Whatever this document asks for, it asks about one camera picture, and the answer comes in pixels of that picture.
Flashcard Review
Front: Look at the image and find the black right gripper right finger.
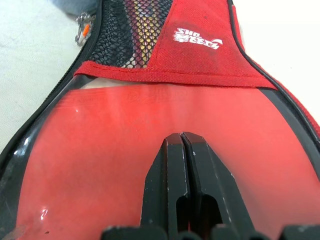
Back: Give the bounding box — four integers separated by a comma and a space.
181, 132, 256, 240

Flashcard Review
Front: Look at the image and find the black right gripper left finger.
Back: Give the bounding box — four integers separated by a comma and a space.
140, 132, 192, 240

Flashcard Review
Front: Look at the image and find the red table tennis paddle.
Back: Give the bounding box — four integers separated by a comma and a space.
14, 0, 320, 240

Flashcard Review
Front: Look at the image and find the black red transparent paddle case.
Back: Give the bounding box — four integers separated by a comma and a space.
0, 0, 320, 240

